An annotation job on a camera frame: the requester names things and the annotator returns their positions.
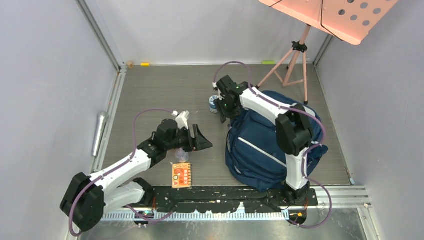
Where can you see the navy blue backpack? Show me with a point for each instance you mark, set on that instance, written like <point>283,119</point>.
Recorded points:
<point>252,153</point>

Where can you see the silver metal cylinder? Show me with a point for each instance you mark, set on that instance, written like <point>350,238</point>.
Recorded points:
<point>102,119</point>

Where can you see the yellow marker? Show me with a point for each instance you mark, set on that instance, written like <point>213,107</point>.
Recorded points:
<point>145,64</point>

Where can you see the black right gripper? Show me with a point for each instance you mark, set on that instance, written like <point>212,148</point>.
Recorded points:
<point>223,114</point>

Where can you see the small wooden block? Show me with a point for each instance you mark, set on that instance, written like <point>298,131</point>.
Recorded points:
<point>130,64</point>

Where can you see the blue white round jar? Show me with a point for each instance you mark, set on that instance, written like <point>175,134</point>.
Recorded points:
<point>212,106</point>

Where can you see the orange spiral notepad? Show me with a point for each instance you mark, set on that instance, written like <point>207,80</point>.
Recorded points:
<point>181,175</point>

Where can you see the pink music stand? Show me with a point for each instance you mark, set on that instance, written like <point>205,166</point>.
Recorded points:
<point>347,20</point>

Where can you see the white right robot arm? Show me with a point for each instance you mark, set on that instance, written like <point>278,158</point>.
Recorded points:
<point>293,130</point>

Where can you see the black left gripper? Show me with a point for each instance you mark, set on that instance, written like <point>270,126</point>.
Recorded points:
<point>201,142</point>

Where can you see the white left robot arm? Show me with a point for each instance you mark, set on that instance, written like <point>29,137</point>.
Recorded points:
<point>89,197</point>

